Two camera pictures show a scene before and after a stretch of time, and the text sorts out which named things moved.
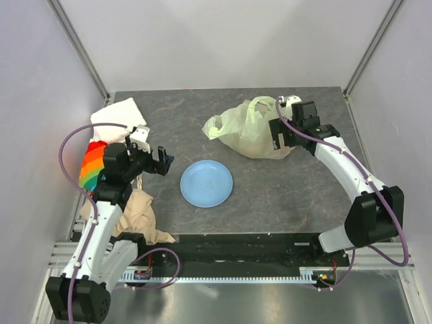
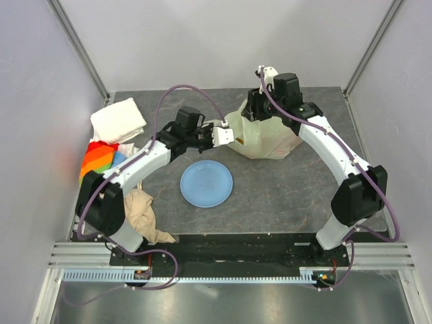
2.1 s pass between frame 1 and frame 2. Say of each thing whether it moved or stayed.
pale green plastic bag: moved
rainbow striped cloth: stayed
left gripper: moved
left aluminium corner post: stayed
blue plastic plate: stayed
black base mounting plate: stayed
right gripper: moved
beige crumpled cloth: stayed
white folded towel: stayed
